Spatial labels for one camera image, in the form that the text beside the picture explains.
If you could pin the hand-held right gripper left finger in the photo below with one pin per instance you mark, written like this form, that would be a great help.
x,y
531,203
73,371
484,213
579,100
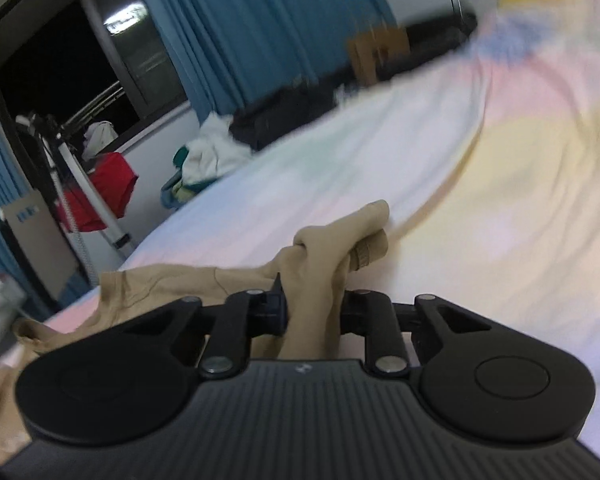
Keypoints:
x,y
276,311

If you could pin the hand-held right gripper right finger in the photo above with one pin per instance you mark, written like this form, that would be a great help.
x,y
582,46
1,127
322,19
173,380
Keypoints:
x,y
351,317

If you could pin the beige garment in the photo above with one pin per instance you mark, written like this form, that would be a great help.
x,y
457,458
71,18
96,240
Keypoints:
x,y
307,280

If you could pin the metal clothes rack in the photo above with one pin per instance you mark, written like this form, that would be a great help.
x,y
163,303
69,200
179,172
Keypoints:
x,y
75,170

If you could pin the pile of white clothes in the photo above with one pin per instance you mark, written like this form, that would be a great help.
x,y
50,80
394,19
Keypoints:
x,y
207,157

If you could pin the grey flat board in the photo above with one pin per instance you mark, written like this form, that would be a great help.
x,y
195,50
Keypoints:
x,y
40,247

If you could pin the blue curtain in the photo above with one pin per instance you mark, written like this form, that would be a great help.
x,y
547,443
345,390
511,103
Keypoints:
x,y
240,25
0,195

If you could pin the red cloth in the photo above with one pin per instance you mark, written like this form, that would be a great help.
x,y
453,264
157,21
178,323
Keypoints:
x,y
102,192

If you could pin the pastel patterned bed blanket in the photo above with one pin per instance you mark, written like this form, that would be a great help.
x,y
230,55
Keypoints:
x,y
480,185

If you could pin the white cloth on rack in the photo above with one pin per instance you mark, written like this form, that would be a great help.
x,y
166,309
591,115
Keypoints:
x,y
99,137

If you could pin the dark window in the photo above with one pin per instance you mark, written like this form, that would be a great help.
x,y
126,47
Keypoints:
x,y
70,60

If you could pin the brown cardboard box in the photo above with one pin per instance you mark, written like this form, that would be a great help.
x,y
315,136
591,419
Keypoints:
x,y
379,54

